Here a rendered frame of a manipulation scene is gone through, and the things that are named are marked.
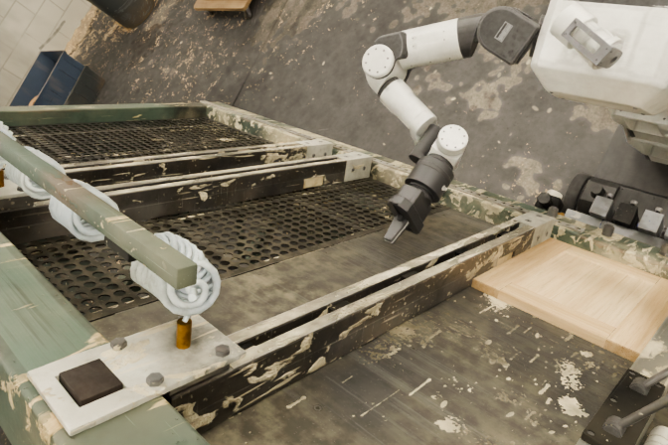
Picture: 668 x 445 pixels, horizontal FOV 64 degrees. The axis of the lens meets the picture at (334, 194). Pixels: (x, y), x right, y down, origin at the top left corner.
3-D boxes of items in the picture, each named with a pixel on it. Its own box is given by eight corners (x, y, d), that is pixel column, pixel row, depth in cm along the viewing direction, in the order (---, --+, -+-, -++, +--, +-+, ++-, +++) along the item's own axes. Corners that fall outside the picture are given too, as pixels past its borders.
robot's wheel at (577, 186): (580, 200, 228) (584, 162, 215) (591, 203, 225) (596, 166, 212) (559, 227, 218) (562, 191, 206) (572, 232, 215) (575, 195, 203)
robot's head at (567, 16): (587, 13, 100) (574, -2, 93) (628, 46, 95) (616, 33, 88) (560, 41, 103) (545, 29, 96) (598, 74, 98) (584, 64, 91)
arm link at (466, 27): (464, 18, 126) (525, 4, 120) (469, 56, 128) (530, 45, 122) (454, 18, 116) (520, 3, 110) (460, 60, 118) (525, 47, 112)
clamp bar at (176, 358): (556, 246, 134) (582, 155, 127) (72, 524, 48) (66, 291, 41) (518, 232, 141) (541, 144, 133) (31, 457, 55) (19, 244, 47)
